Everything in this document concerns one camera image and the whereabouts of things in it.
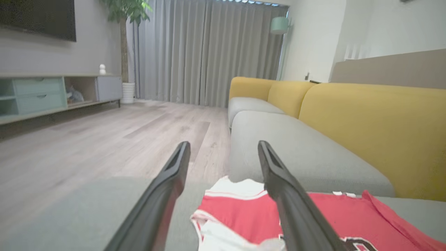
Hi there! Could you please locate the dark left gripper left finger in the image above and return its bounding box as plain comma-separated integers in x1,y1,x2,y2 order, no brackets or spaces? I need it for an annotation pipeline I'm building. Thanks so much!
104,141,191,251

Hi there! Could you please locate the green indoor tree plant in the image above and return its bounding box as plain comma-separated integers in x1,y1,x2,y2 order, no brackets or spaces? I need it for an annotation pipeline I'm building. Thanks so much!
100,0,153,83

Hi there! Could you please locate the yellow sofa end armrest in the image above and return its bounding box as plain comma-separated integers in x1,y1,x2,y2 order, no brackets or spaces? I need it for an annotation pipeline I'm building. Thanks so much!
229,77,277,101

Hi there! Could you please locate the small toy in cabinet shelf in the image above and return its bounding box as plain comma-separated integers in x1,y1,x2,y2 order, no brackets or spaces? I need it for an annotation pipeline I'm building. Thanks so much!
66,86,85,104

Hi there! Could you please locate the white ribbed plant pot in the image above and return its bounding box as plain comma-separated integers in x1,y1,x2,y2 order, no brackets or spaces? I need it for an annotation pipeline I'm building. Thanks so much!
121,82,136,104

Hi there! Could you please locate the black wall television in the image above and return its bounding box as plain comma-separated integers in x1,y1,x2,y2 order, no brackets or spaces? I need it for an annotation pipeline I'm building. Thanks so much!
0,0,77,42

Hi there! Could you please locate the narrow yellow sofa backrest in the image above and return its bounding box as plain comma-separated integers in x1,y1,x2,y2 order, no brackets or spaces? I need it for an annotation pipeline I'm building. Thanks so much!
268,81,316,119

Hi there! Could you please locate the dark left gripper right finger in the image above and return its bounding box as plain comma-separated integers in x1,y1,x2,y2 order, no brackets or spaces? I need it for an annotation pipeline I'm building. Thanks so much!
258,140,349,251

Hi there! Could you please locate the short grey sofa seat cushion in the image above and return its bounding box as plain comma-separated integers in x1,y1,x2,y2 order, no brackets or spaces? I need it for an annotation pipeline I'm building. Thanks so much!
228,97,285,129

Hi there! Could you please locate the red bulls 23 jersey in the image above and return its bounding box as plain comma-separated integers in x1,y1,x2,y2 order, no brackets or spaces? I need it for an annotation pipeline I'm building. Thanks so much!
190,176,446,251

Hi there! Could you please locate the mint green floor lamp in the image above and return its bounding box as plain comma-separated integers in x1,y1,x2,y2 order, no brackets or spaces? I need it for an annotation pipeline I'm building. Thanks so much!
271,17,291,81

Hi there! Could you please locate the mint and grey tv cabinet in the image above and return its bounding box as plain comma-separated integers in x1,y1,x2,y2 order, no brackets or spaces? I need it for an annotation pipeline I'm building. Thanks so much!
0,73,123,125

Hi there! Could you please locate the grey pleated curtain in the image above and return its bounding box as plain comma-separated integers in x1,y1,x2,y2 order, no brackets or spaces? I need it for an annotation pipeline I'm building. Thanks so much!
132,0,290,108

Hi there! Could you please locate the white slatted wall vent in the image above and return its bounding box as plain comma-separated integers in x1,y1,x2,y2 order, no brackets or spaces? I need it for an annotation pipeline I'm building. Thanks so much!
344,42,370,60

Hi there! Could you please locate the long grey sofa seat cushion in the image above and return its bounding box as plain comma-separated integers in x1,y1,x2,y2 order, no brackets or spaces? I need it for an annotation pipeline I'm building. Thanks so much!
229,111,395,197

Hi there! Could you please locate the large grey sofa ottoman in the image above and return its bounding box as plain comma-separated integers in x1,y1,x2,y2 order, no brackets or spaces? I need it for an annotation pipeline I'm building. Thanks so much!
0,176,446,251

